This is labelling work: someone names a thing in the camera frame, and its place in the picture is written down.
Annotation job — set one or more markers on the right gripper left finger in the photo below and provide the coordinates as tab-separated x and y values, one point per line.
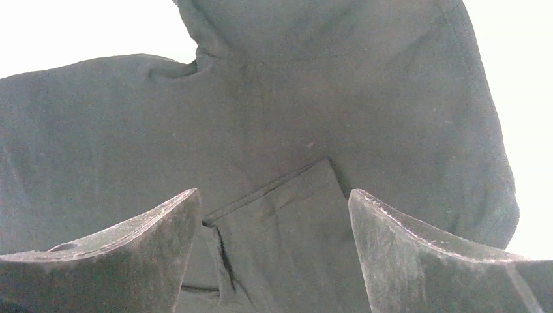
137	265

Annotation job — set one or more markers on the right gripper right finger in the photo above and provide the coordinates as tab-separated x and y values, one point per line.
411	266

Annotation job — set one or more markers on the black t shirt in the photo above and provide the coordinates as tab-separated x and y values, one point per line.
287	107

